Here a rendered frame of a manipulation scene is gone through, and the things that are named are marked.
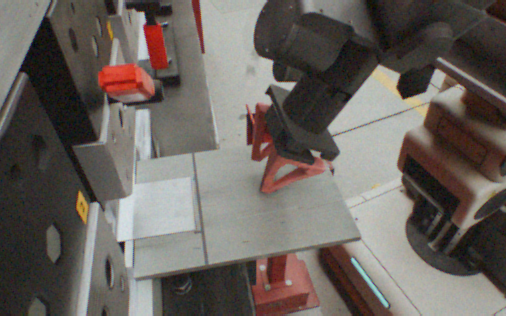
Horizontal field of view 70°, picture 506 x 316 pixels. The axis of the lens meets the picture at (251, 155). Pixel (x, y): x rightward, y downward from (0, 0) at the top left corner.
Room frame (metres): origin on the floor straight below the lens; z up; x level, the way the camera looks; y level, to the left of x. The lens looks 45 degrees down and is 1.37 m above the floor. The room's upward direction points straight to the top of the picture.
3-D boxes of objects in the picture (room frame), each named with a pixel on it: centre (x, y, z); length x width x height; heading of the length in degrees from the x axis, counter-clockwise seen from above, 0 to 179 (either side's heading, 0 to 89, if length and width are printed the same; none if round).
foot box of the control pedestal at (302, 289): (0.63, -0.12, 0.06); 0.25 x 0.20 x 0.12; 103
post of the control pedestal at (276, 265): (0.63, -0.09, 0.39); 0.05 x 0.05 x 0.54; 13
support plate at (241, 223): (0.30, 0.02, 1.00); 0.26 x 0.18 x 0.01; 101
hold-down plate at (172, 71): (0.87, 0.22, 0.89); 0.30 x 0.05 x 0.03; 11
